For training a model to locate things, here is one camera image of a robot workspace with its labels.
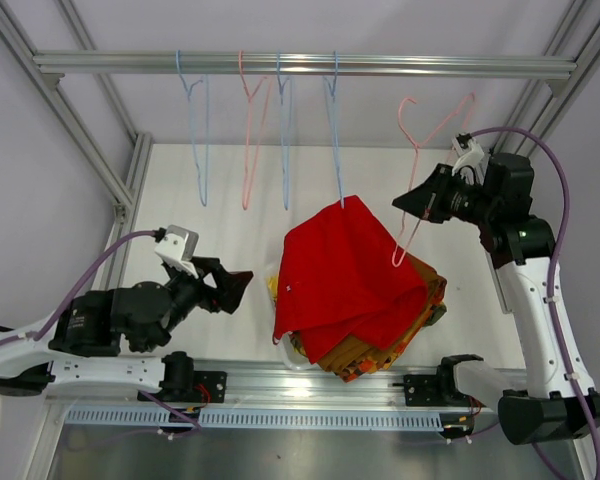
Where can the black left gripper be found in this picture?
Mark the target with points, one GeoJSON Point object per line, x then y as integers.
{"type": "Point", "coordinates": [231, 285]}

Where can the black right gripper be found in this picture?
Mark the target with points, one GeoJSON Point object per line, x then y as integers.
{"type": "Point", "coordinates": [428, 198]}

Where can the pink hanger of red trousers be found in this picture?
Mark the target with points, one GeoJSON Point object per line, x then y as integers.
{"type": "Point", "coordinates": [402, 247]}

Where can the yellow trousers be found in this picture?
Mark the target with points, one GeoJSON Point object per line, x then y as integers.
{"type": "Point", "coordinates": [272, 287]}

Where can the blue hanger of yellow trousers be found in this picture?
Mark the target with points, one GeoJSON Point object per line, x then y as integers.
{"type": "Point", "coordinates": [197, 95]}

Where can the white plastic basket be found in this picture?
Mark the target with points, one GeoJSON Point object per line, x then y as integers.
{"type": "Point", "coordinates": [291, 358]}

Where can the orange brown camouflage trousers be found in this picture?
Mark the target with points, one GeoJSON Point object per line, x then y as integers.
{"type": "Point", "coordinates": [378, 347]}

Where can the red trousers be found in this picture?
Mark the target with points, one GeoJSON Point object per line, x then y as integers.
{"type": "Point", "coordinates": [352, 230]}

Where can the blue hanger of brown trousers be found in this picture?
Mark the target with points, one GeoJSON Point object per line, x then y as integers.
{"type": "Point", "coordinates": [331, 105]}

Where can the blue hanger of orange camouflage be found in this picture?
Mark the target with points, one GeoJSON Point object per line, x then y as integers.
{"type": "Point", "coordinates": [285, 92]}

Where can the pink hanger of yellow camouflage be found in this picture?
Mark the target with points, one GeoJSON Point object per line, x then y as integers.
{"type": "Point", "coordinates": [253, 139]}

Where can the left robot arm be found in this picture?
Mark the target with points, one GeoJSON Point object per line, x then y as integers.
{"type": "Point", "coordinates": [104, 339]}

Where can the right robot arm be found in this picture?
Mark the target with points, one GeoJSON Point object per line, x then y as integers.
{"type": "Point", "coordinates": [560, 400]}

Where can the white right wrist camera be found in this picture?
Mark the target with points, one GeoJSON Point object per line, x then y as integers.
{"type": "Point", "coordinates": [469, 151]}

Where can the slotted cable duct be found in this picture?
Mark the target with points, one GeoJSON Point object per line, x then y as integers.
{"type": "Point", "coordinates": [259, 419]}

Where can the aluminium frame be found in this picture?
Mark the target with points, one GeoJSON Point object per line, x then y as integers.
{"type": "Point", "coordinates": [564, 76]}

